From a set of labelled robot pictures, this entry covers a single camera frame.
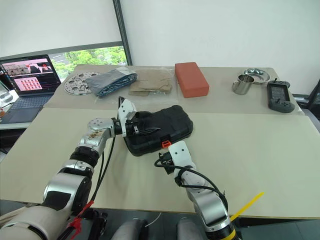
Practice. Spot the grey rounded shape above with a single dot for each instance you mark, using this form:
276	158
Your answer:
190	230
130	230

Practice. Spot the black handheld controller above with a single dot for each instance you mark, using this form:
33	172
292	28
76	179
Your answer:
278	95

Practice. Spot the perforated round metal disc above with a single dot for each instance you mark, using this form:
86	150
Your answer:
73	85

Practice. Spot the orange-red rectangular box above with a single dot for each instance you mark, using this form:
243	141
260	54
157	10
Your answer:
192	80

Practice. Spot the folded dark blue cloth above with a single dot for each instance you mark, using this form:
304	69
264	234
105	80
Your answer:
110	82

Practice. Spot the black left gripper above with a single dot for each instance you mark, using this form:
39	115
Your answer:
131	128

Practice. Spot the black plastic tool case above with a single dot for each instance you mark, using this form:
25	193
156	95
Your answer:
172	125

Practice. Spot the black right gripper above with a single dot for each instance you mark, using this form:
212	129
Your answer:
166	158

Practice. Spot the black office chair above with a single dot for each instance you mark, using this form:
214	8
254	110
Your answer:
312	100

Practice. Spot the folded tan cloth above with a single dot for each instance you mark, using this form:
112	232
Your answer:
152	83

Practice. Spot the stainless steel cup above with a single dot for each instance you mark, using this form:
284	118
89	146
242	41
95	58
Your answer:
242	86

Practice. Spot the black support frame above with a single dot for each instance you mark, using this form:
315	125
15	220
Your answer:
98	225

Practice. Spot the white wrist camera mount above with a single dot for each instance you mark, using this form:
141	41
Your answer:
180	152
126	107

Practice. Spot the open laptop computer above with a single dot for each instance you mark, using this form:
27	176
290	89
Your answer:
32	80

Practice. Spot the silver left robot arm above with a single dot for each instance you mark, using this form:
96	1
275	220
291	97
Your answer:
65	185

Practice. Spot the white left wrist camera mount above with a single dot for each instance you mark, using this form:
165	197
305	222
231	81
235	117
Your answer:
126	107

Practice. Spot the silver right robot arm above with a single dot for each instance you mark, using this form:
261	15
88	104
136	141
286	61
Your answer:
210	207

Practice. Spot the stainless steel bowl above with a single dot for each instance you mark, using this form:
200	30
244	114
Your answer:
260	75

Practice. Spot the grey window frame post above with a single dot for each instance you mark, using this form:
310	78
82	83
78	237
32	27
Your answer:
122	32

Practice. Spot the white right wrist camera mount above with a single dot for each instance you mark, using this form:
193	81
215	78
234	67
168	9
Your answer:
180	152

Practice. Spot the white plastic device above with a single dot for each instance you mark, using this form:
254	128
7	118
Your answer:
5	96

